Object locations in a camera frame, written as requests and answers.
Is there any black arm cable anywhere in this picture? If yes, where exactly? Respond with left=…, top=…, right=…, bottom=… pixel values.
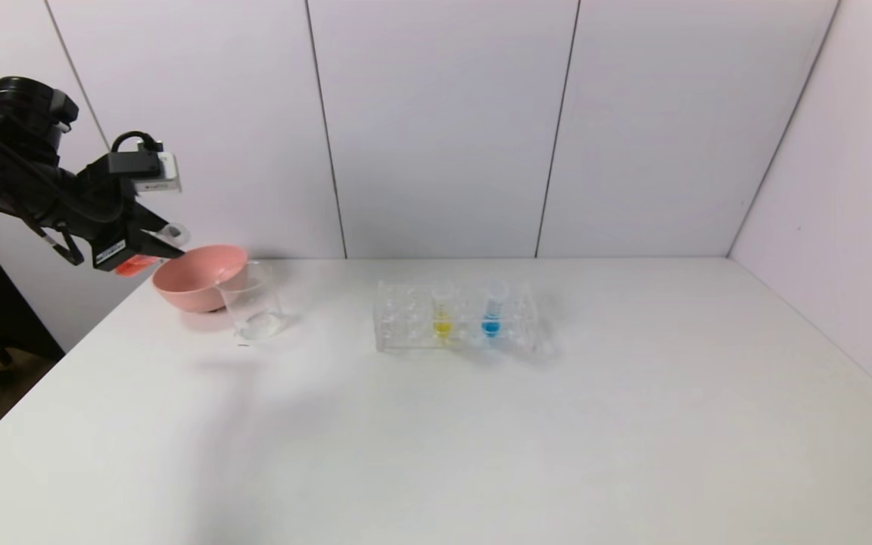
left=0, top=114, right=164, bottom=266

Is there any test tube with blue pigment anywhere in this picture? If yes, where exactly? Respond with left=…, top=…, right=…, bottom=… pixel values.
left=481, top=278, right=510, bottom=338

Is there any clear acrylic test tube rack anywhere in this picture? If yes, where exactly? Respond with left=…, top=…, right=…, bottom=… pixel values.
left=373, top=280, right=552, bottom=357

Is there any clear glass beaker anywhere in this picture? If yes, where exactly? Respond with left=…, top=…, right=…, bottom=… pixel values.
left=216, top=261, right=288, bottom=342

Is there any test tube with yellow pigment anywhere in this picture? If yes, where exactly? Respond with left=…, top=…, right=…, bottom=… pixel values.
left=431, top=282, right=455, bottom=342

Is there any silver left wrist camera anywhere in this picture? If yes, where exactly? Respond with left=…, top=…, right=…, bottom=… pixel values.
left=106, top=151, right=182, bottom=194

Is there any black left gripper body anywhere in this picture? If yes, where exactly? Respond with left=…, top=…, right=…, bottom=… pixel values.
left=68, top=176, right=148, bottom=272

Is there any test tube with red pigment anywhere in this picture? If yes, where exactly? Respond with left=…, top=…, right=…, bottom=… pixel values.
left=114, top=223, right=192, bottom=278

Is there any pink bowl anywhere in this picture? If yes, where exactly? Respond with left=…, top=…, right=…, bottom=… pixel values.
left=151, top=244, right=250, bottom=314

